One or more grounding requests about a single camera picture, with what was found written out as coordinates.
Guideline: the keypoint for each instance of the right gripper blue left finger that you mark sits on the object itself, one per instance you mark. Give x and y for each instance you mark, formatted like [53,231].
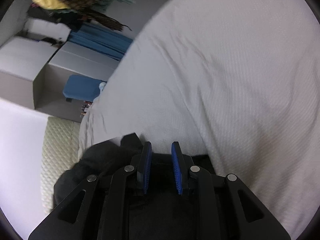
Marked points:
[97,208]

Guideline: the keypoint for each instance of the small bottles on nightstand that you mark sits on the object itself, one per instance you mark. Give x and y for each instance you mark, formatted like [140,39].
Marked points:
[84,108]

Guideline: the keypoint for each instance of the black jacket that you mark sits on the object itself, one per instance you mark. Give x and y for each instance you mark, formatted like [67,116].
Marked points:
[159,212]

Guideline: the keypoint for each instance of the grey white bed cover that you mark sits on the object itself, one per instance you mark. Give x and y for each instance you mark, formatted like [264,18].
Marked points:
[237,80]

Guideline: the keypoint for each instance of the blue curtain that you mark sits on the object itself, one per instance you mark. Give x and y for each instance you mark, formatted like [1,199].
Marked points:
[101,40]

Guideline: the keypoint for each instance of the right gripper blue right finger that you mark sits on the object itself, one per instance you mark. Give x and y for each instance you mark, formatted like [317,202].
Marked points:
[224,207]

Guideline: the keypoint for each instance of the brown patterned scarf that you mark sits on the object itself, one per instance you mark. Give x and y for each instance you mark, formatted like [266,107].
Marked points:
[84,7]

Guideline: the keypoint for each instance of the cream quilted headboard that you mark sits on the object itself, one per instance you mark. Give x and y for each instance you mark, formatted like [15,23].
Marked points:
[59,153]

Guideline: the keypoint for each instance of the grey wardrobe cabinet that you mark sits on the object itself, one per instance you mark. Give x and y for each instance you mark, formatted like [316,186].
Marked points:
[33,74]

